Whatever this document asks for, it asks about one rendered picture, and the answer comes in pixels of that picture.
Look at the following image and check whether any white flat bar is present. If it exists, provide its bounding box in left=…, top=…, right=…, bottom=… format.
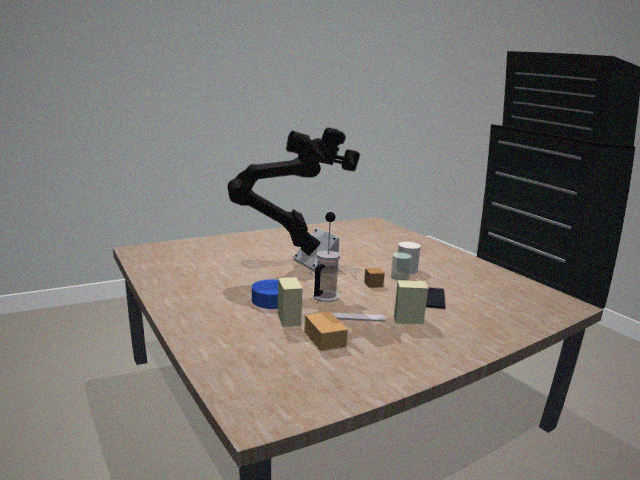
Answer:
left=332, top=312, right=386, bottom=322

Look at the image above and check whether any blue disc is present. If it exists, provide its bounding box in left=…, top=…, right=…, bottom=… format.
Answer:
left=252, top=280, right=278, bottom=309

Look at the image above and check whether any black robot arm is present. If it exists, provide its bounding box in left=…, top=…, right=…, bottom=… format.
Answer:
left=227, top=128, right=345, bottom=256

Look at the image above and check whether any orange rectangular block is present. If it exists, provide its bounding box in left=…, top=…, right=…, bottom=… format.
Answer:
left=304, top=311, right=348, bottom=351

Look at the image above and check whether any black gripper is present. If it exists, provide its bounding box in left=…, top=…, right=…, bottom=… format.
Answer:
left=298, top=140, right=360, bottom=172

